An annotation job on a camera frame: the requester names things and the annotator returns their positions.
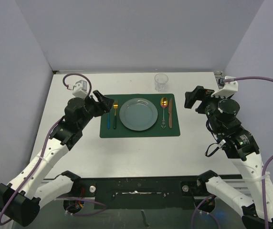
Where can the brown knife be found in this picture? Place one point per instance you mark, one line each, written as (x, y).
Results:
(170, 113)

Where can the gold spoon green handle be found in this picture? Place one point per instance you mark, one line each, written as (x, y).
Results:
(164, 104)

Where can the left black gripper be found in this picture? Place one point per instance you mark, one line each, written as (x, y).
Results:
(103, 105)

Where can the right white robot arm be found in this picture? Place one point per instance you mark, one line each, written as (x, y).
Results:
(241, 149)

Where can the gold fork green handle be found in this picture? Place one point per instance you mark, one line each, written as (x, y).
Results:
(115, 106)

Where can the dark green placemat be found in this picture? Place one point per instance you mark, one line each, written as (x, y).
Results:
(155, 131)

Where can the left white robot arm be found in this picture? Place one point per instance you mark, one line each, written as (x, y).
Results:
(23, 197)

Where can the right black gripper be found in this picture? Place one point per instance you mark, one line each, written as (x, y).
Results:
(199, 93)

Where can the blue metallic fork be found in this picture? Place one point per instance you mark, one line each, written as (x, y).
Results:
(108, 120)

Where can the grey-blue round plate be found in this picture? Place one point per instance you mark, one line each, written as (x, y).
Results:
(138, 114)

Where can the clear drinking glass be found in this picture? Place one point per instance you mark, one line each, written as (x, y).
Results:
(160, 81)

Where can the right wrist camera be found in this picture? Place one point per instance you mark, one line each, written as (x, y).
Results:
(229, 89)

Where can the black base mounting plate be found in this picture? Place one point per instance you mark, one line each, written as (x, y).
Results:
(140, 192)

